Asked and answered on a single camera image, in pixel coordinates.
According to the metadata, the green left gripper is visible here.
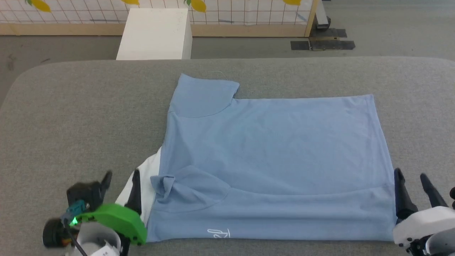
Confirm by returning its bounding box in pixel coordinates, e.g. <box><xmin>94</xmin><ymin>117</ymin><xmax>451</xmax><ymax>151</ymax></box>
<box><xmin>74</xmin><ymin>169</ymin><xmax>148</xmax><ymax>246</ymax></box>

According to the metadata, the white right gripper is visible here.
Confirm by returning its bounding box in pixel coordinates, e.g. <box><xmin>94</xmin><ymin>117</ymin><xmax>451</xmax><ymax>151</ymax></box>
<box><xmin>392</xmin><ymin>167</ymin><xmax>455</xmax><ymax>250</ymax></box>

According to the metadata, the light blue t-shirt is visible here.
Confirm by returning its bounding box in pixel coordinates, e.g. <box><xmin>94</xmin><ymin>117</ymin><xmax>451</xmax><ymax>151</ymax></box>
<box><xmin>115</xmin><ymin>73</ymin><xmax>399</xmax><ymax>243</ymax></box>

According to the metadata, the white rectangular box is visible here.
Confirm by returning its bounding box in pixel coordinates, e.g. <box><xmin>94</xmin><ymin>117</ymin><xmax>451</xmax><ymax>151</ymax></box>
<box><xmin>116</xmin><ymin>8</ymin><xmax>193</xmax><ymax>60</ymax></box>

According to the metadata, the long black floor tape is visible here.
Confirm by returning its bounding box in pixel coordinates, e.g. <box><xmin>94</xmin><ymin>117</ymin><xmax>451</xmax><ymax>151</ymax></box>
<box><xmin>290</xmin><ymin>39</ymin><xmax>356</xmax><ymax>51</ymax></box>

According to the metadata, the short black floor tape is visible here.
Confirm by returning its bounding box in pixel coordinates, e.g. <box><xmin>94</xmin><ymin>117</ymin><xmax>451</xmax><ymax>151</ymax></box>
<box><xmin>310</xmin><ymin>28</ymin><xmax>348</xmax><ymax>39</ymax></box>

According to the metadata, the wooden framed grid panel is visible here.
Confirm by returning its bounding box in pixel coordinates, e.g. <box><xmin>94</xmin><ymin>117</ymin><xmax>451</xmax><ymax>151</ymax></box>
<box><xmin>0</xmin><ymin>0</ymin><xmax>319</xmax><ymax>37</ymax></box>

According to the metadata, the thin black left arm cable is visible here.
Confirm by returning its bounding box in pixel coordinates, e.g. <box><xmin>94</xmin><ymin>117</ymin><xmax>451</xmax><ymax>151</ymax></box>
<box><xmin>62</xmin><ymin>213</ymin><xmax>88</xmax><ymax>256</ymax></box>

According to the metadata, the grey post with black caster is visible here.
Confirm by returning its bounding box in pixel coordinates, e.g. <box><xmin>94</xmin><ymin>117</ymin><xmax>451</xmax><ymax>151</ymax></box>
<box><xmin>314</xmin><ymin>0</ymin><xmax>332</xmax><ymax>30</ymax></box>

